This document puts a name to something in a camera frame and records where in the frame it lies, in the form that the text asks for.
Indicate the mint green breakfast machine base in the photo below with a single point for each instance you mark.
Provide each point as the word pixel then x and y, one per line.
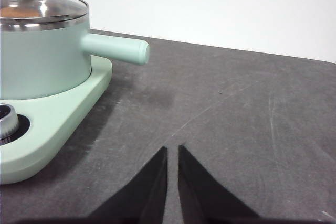
pixel 65 120

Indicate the brown potato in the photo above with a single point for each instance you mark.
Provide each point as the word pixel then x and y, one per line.
pixel 15 12

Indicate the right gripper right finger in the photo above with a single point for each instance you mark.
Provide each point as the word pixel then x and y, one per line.
pixel 204 197

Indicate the silver control knob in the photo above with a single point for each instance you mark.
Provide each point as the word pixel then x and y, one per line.
pixel 8 123

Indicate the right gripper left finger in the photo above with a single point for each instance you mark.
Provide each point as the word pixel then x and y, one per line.
pixel 141 195

